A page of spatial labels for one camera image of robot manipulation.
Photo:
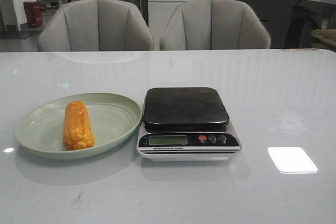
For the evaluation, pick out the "orange corn cob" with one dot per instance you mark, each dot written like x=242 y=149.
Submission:
x=77 y=130

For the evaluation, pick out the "black silver kitchen scale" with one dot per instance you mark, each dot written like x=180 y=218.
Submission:
x=186 y=124

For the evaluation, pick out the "right grey armchair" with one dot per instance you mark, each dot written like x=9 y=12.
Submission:
x=214 y=25

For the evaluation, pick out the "grey armchair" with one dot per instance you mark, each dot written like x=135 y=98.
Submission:
x=214 y=25
x=96 y=25

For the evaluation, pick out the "light green plate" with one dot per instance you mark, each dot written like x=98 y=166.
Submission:
x=113 y=119

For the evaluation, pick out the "left grey armchair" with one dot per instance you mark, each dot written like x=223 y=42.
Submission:
x=96 y=25

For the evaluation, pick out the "red bin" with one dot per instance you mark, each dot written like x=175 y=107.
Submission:
x=33 y=14

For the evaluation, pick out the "black appliance at right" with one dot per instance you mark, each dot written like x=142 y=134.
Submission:
x=306 y=16

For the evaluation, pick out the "beige cushion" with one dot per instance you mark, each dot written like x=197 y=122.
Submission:
x=324 y=39

